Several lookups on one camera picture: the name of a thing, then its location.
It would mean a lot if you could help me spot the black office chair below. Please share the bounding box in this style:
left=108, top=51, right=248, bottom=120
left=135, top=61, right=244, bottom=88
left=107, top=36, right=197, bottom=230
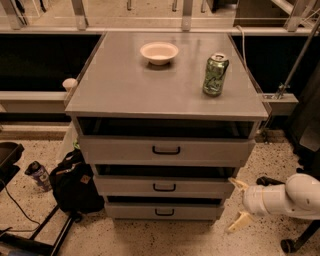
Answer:
left=255, top=63, right=320, bottom=254

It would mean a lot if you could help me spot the dark water bottle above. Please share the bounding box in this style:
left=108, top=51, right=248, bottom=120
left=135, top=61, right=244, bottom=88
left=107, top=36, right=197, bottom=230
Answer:
left=24, top=161, right=52, bottom=192

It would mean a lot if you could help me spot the black bin at left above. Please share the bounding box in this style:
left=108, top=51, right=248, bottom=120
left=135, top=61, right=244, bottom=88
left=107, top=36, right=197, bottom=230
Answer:
left=0, top=142, right=24, bottom=191

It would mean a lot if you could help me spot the white bowl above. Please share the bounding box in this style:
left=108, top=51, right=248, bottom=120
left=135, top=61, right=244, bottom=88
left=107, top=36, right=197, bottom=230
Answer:
left=140, top=42, right=179, bottom=65

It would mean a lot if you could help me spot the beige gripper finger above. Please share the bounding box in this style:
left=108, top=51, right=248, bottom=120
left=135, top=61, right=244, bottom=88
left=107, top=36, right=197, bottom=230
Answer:
left=229, top=178, right=249, bottom=192
left=226, top=211, right=254, bottom=234

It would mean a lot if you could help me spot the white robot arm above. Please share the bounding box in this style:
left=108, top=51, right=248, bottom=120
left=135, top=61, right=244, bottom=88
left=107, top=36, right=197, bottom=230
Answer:
left=227, top=173, right=320, bottom=233

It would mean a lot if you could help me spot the grey drawer cabinet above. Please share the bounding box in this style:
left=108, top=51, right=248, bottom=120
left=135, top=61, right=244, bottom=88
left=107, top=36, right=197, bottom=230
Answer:
left=66, top=32, right=268, bottom=206

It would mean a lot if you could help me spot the white cable behind cabinet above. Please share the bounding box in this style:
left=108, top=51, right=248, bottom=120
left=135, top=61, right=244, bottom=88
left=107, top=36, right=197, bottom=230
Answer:
left=235, top=24, right=249, bottom=69

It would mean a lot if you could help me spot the small white cup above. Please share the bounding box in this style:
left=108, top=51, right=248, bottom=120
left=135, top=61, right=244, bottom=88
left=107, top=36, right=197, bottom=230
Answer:
left=62, top=78, right=78, bottom=92

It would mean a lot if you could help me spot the black stand frame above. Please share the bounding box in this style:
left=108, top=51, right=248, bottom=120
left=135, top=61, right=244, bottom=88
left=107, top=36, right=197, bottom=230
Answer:
left=0, top=204, right=76, bottom=256

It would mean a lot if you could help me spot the black backpack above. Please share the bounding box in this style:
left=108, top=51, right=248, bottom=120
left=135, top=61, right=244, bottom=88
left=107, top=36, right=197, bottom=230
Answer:
left=49, top=149, right=104, bottom=214

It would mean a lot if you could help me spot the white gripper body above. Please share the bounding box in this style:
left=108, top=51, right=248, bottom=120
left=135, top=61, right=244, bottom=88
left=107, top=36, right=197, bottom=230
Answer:
left=242, top=185, right=271, bottom=216

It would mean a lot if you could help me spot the grey drawer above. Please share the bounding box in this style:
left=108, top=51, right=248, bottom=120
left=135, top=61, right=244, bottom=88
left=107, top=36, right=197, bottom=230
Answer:
left=105, top=203, right=224, bottom=221
left=78, top=136, right=255, bottom=167
left=94, top=176, right=234, bottom=199

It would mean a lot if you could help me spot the black floor cable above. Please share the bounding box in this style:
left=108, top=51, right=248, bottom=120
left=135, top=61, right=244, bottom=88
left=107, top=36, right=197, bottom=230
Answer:
left=0, top=178, right=42, bottom=233

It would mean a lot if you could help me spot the metal diagonal rod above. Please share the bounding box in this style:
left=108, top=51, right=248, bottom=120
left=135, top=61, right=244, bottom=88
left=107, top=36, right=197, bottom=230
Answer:
left=273, top=16, right=320, bottom=100

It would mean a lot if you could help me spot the green soda can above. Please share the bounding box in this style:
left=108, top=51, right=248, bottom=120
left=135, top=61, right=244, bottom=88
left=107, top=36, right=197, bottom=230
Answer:
left=203, top=52, right=229, bottom=97

